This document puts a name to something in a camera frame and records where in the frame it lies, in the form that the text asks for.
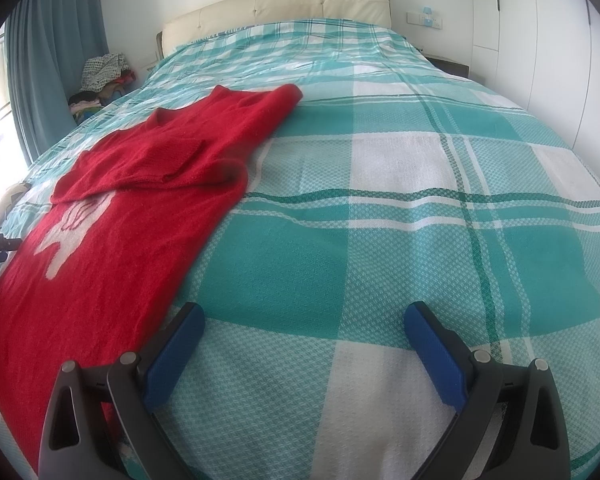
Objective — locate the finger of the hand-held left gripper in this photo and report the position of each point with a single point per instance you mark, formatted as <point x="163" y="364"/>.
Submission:
<point x="0" y="244"/>

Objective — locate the dark bedside table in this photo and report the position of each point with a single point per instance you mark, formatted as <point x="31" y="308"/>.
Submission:
<point x="450" y="65"/>

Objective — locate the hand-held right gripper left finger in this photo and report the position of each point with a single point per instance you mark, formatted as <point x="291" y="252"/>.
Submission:
<point x="172" y="360"/>

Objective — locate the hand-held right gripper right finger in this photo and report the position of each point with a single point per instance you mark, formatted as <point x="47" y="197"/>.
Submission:
<point x="437" y="360"/>

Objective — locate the red knitted sweater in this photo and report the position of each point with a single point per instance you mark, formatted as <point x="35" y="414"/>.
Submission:
<point x="155" y="185"/>

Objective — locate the white wall socket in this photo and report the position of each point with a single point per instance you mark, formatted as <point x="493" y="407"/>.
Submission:
<point x="425" y="17"/>

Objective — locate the cream padded headboard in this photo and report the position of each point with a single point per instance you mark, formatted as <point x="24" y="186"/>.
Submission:
<point x="290" y="10"/>

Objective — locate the white wardrobe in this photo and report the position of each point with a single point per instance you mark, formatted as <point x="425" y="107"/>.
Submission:
<point x="530" y="35"/>

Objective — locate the pile of clothes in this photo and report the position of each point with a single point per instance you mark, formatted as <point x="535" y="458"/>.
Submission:
<point x="102" y="80"/>

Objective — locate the blue curtain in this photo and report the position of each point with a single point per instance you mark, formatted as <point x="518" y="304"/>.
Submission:
<point x="50" y="60"/>

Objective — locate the bed with teal checked cover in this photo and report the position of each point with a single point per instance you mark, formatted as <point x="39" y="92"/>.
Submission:
<point x="380" y="185"/>

